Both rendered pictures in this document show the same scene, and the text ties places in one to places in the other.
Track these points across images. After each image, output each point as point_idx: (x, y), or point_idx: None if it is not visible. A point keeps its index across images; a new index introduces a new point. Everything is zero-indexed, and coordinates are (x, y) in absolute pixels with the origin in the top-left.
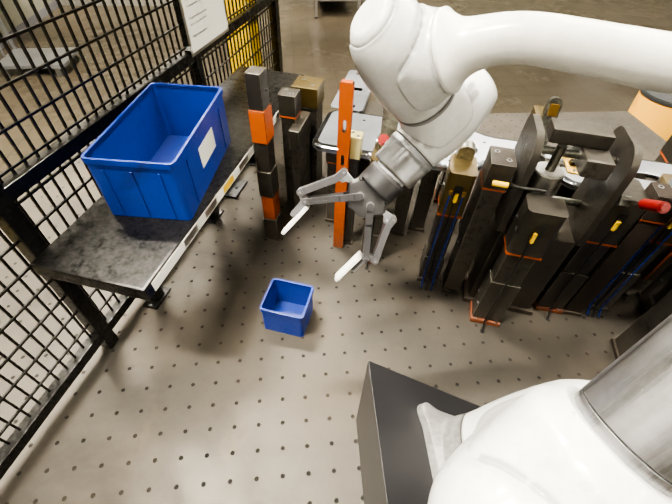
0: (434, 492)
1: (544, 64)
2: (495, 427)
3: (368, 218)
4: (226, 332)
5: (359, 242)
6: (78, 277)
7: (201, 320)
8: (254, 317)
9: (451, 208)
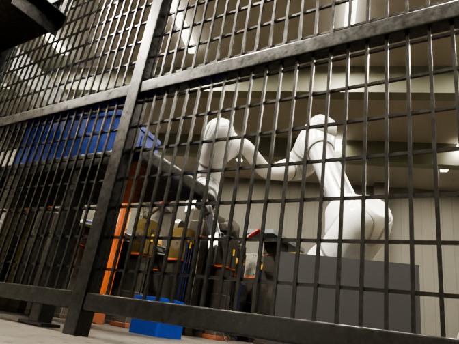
0: (353, 210)
1: (251, 153)
2: (337, 206)
3: (212, 212)
4: (141, 336)
5: (105, 324)
6: (176, 167)
7: (110, 333)
8: (138, 334)
9: (188, 253)
